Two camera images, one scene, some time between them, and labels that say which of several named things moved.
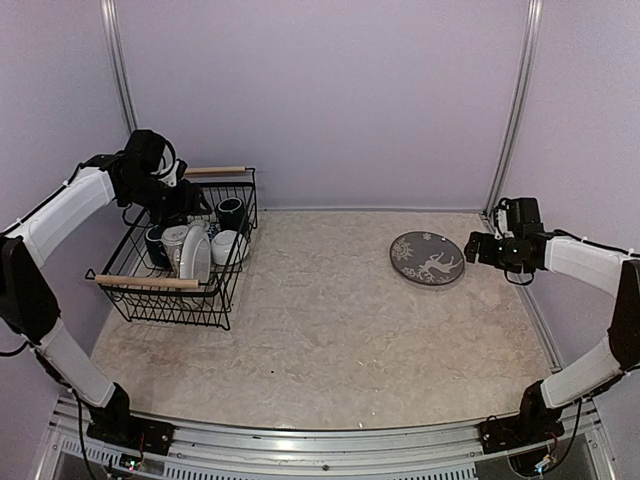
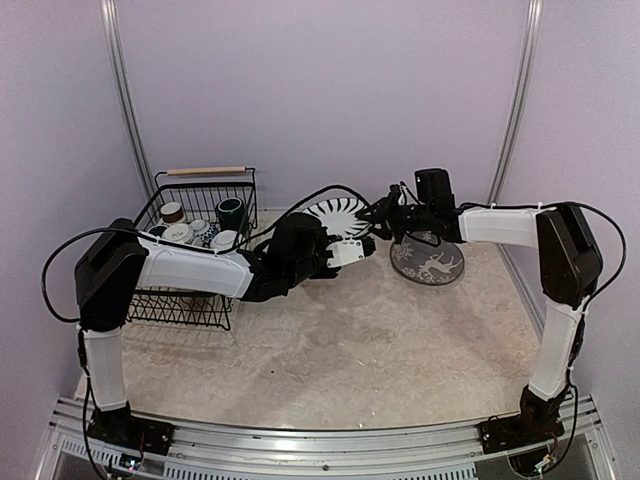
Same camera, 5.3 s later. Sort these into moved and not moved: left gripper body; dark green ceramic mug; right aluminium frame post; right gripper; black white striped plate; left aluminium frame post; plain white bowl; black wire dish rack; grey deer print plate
Moved: left gripper body; right gripper; black white striped plate
Not moved: plain white bowl; right aluminium frame post; grey deer print plate; black wire dish rack; left aluminium frame post; dark green ceramic mug
